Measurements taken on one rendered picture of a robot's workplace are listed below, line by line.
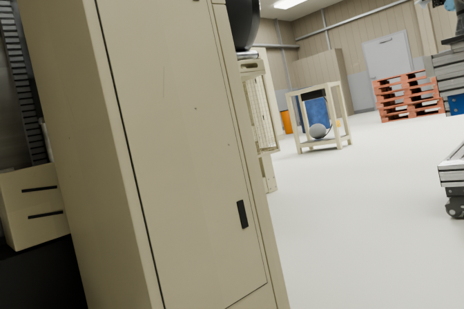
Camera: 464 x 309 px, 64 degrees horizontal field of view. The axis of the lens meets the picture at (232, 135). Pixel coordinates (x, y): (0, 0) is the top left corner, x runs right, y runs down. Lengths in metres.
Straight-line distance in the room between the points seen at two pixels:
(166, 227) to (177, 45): 0.44
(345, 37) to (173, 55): 12.02
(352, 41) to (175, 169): 12.02
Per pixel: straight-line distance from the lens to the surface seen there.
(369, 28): 12.58
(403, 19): 12.29
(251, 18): 1.90
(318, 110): 8.33
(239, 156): 1.00
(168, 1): 0.98
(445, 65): 1.77
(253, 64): 1.95
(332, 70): 12.43
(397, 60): 12.22
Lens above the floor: 0.57
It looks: 2 degrees down
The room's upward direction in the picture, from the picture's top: 12 degrees counter-clockwise
